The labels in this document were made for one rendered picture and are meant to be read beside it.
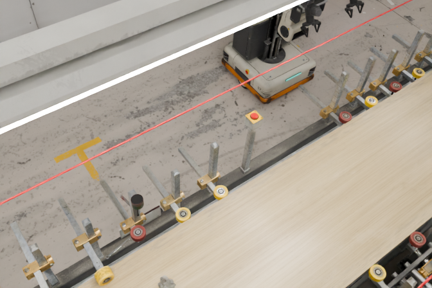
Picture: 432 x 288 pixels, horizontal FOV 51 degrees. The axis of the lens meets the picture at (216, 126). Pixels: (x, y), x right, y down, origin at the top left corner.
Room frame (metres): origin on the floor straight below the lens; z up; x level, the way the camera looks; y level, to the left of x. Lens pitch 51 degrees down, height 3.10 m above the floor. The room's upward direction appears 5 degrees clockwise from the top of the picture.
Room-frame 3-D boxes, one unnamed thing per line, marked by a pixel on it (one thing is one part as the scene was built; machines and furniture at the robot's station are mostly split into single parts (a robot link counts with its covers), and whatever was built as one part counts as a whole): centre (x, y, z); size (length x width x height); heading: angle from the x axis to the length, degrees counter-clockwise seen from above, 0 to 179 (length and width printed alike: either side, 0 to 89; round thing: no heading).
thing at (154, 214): (1.18, 0.37, 0.75); 0.26 x 0.01 x 0.10; 130
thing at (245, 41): (3.29, -0.38, 0.59); 0.55 x 0.34 x 0.83; 130
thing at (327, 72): (2.28, -0.89, 0.83); 0.43 x 0.03 x 0.04; 40
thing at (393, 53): (2.42, -1.16, 0.87); 0.04 x 0.04 x 0.48; 40
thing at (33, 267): (0.81, 0.78, 0.95); 0.14 x 0.06 x 0.05; 130
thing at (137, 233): (1.04, 0.35, 0.85); 0.08 x 0.08 x 0.11
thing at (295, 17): (3.00, -0.63, 0.99); 0.28 x 0.16 x 0.22; 130
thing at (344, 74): (2.10, -0.77, 0.93); 0.04 x 0.04 x 0.48; 40
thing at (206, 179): (1.44, 0.01, 0.84); 0.14 x 0.06 x 0.05; 130
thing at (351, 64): (2.44, -1.09, 0.80); 0.43 x 0.03 x 0.04; 40
